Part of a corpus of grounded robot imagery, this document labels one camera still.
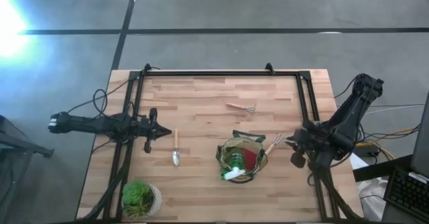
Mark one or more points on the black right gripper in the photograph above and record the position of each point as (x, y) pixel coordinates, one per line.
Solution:
(308, 138)

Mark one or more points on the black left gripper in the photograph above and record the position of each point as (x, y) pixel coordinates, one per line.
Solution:
(147, 128)

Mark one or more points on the beige green gardening bag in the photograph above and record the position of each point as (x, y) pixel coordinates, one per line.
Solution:
(262, 160)

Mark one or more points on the red black gardening glove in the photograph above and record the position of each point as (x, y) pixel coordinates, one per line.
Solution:
(249, 158)

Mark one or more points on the green spray bottle white nozzle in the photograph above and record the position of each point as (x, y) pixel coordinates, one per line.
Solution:
(234, 158)

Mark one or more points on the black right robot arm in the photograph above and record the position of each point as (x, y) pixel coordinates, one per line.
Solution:
(352, 113)

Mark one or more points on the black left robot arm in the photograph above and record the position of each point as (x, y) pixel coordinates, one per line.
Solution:
(87, 125)

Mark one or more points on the white plastic bag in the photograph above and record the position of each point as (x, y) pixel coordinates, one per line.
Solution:
(372, 197)

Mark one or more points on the white paper sheet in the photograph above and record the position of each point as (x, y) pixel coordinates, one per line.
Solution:
(357, 162)

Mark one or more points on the green potted plant white pot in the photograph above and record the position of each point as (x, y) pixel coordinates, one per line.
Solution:
(135, 197)

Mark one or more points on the black side desk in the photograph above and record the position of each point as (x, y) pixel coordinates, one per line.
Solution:
(378, 168)

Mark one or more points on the black keyboard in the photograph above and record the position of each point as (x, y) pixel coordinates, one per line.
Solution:
(405, 192)

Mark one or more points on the grey monitor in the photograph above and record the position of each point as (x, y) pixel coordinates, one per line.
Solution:
(423, 143)

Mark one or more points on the black side furniture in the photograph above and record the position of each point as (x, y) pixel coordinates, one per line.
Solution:
(20, 143)

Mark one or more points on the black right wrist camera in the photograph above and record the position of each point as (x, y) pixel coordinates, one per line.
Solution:
(297, 160)

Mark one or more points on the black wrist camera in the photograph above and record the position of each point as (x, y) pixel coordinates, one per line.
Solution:
(147, 147)
(297, 160)

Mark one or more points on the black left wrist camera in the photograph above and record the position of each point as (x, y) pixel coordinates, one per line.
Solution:
(147, 147)

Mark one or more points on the black aluminium table frame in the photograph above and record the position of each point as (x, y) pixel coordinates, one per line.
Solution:
(218, 73)

